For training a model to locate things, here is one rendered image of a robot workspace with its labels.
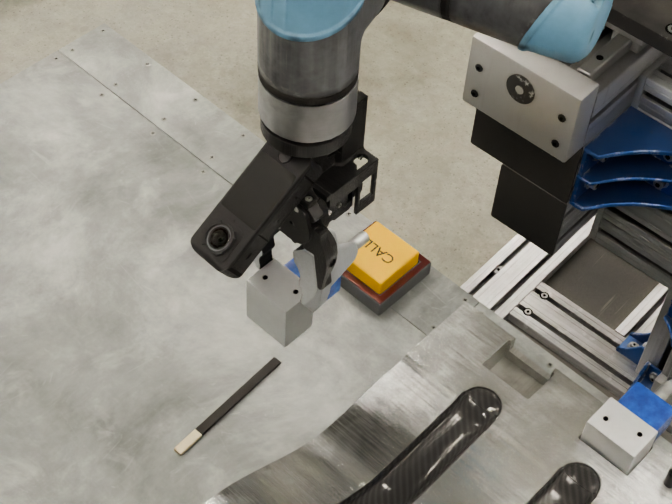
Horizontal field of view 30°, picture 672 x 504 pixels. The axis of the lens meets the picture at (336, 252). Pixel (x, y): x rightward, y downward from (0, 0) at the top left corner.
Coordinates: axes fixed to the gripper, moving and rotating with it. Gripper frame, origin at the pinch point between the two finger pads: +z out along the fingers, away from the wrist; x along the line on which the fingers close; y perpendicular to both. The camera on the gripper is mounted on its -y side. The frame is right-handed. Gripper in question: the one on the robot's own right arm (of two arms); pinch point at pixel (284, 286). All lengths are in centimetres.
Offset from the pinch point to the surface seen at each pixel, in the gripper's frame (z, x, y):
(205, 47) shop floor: 95, 109, 86
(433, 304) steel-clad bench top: 15.0, -4.5, 17.5
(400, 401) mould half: 6.3, -13.0, 1.7
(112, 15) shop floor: 95, 130, 78
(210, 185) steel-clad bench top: 15.1, 23.5, 12.3
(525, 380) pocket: 8.7, -18.8, 12.9
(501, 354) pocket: 7.7, -15.7, 13.0
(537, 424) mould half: 5.9, -23.2, 8.3
